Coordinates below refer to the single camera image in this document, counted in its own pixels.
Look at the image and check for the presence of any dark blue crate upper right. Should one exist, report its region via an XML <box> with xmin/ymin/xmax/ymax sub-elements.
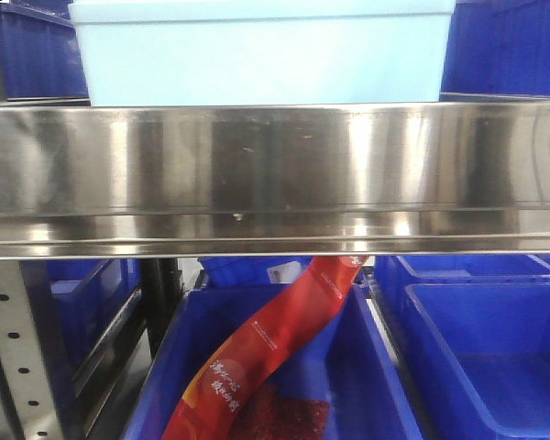
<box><xmin>441</xmin><ymin>1</ymin><xmax>550</xmax><ymax>97</ymax></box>

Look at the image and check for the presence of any dark blue crate upper left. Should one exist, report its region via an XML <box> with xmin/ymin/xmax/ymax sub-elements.
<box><xmin>0</xmin><ymin>1</ymin><xmax>88</xmax><ymax>98</ymax></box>

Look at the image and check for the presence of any perforated steel shelf post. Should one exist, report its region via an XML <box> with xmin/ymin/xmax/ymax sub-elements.
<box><xmin>0</xmin><ymin>261</ymin><xmax>61</xmax><ymax>439</ymax></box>

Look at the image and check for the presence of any dark blue bin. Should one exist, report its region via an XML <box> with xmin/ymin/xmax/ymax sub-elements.
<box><xmin>403</xmin><ymin>283</ymin><xmax>550</xmax><ymax>439</ymax></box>
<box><xmin>122</xmin><ymin>285</ymin><xmax>423</xmax><ymax>439</ymax></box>

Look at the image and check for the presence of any red snack bag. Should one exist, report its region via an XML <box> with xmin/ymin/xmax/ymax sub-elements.
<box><xmin>162</xmin><ymin>256</ymin><xmax>366</xmax><ymax>439</ymax></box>

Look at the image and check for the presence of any dark blue bin lower middle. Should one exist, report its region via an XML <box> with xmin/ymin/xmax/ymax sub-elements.
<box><xmin>122</xmin><ymin>285</ymin><xmax>423</xmax><ymax>439</ymax></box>

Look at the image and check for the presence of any light blue plastic bin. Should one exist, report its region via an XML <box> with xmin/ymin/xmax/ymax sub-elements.
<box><xmin>69</xmin><ymin>1</ymin><xmax>455</xmax><ymax>106</ymax></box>

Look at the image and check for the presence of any stainless steel shelf beam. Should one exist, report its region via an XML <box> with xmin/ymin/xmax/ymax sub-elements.
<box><xmin>0</xmin><ymin>100</ymin><xmax>550</xmax><ymax>259</ymax></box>

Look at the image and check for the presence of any dark blue crate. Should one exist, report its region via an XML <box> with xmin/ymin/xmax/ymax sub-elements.
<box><xmin>441</xmin><ymin>1</ymin><xmax>550</xmax><ymax>97</ymax></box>
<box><xmin>0</xmin><ymin>1</ymin><xmax>88</xmax><ymax>98</ymax></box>

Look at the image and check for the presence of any dark blue bin lower right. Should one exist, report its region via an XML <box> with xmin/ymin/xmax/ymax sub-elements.
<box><xmin>403</xmin><ymin>283</ymin><xmax>550</xmax><ymax>439</ymax></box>

